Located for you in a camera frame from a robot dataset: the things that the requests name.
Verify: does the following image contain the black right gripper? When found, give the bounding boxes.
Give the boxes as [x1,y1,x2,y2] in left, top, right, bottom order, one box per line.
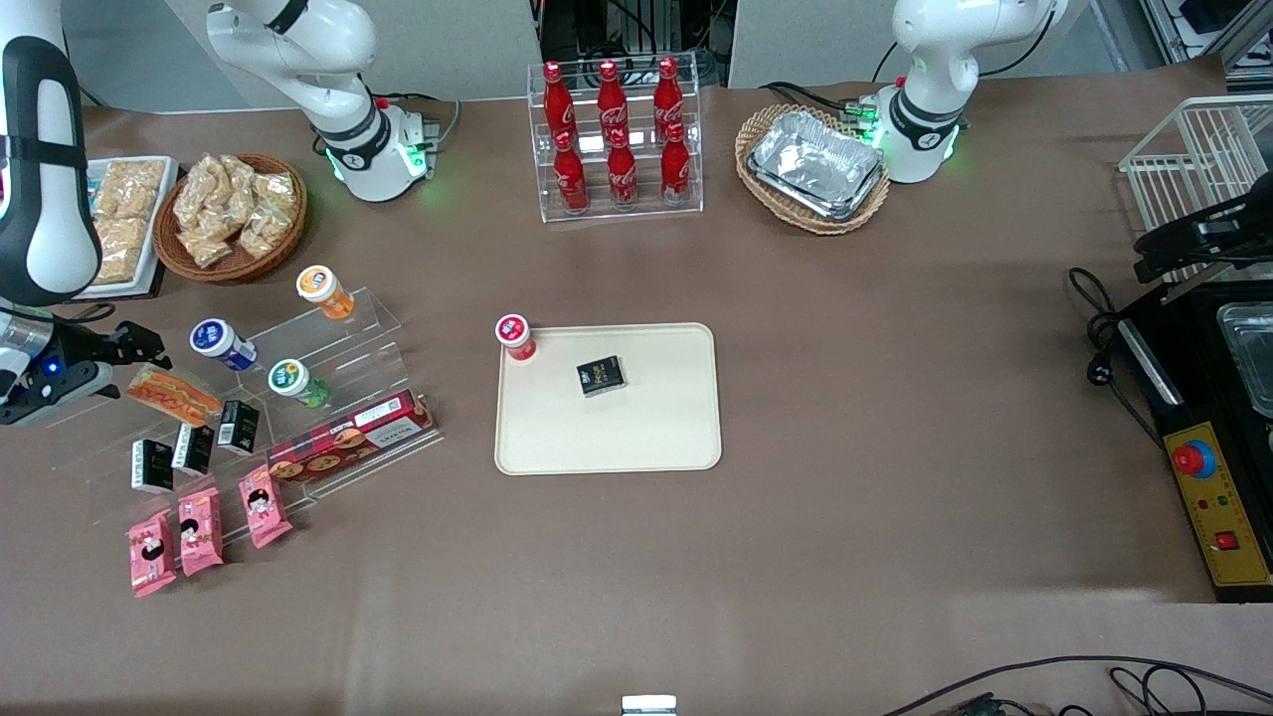
[55,322,166,371]

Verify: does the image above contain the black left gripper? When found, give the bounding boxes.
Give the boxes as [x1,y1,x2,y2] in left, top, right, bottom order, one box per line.
[1132,192,1273,285]

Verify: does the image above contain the triangle sandwich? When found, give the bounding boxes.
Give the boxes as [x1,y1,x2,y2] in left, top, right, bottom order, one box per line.
[125,362,225,423]

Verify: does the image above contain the metal tray in machine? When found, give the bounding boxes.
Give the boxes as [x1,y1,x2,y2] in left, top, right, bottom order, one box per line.
[1215,301,1273,419]

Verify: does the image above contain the aluminium foil tray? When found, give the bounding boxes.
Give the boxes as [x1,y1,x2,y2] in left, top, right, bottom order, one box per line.
[746,159,887,222]
[753,109,884,202]

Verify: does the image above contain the beige plastic tray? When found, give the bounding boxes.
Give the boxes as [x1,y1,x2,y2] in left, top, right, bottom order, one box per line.
[494,322,723,476]

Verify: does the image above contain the blue small bottle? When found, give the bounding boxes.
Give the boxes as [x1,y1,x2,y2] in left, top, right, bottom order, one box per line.
[189,318,260,372]

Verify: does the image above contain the beige cracker pack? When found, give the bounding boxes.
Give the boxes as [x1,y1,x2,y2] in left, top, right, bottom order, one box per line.
[95,215,152,285]
[94,160,166,218]

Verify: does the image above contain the small black white box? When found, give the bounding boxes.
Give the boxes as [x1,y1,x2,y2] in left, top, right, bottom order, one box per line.
[171,421,215,475]
[217,400,262,456]
[130,439,175,494]

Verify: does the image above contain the black sealing machine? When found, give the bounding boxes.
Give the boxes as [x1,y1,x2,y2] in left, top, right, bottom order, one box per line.
[1114,283,1273,604]

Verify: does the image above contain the white plastic bin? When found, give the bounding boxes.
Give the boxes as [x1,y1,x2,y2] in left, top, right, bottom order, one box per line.
[75,156,180,300]

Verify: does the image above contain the green small bottle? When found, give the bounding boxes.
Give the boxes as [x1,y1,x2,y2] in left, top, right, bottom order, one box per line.
[268,358,331,410]

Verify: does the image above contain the brown wicker snack basket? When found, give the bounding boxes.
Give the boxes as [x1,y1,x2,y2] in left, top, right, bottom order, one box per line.
[154,152,307,284]

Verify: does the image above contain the orange small bottle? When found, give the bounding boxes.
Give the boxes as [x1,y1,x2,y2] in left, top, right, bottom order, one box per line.
[296,265,356,320]

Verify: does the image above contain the pink snack packet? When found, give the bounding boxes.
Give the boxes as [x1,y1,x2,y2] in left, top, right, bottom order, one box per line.
[126,510,178,598]
[177,487,226,578]
[238,464,294,549]

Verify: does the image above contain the red cookie box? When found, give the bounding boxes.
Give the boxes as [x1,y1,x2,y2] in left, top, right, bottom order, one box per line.
[267,389,437,485]

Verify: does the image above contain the clear acrylic tiered stand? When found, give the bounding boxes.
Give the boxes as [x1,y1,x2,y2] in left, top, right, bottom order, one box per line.
[45,286,445,528]

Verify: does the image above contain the yellow control panel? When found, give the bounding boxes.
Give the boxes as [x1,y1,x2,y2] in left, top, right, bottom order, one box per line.
[1164,423,1272,588]

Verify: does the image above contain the red cap small bottle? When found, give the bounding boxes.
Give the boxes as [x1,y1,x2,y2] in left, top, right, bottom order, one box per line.
[495,314,538,365]

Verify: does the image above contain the light wicker basket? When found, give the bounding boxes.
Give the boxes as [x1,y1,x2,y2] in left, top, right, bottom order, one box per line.
[735,103,892,236]

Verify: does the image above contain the red cola bottle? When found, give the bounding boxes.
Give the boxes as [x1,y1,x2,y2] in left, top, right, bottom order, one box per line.
[660,121,692,203]
[653,57,685,135]
[553,129,590,213]
[542,62,576,140]
[607,127,639,208]
[597,61,630,140]

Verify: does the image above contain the small black box gold print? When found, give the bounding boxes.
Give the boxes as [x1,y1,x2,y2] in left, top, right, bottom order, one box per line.
[577,355,628,398]

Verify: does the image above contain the clear acrylic bottle rack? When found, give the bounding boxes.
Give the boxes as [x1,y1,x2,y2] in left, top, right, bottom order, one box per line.
[527,52,704,224]

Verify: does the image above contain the black equipment rack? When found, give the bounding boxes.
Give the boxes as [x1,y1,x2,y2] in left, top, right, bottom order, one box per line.
[537,0,737,90]

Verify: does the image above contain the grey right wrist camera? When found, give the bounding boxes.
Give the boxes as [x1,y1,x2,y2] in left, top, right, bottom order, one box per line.
[0,363,116,429]

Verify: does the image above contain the white wire basket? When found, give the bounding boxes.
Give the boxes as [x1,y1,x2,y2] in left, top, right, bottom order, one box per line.
[1119,94,1273,284]

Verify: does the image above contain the black power cable with plug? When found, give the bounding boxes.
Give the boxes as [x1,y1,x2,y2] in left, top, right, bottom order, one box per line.
[1067,267,1167,448]

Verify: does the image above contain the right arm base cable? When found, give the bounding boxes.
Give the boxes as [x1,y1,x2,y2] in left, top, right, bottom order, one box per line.
[373,92,463,152]

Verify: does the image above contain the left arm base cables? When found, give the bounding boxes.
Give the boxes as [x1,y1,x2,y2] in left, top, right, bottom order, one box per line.
[761,80,901,130]

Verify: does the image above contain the black cables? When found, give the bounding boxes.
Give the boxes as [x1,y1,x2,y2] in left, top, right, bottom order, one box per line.
[880,654,1273,716]

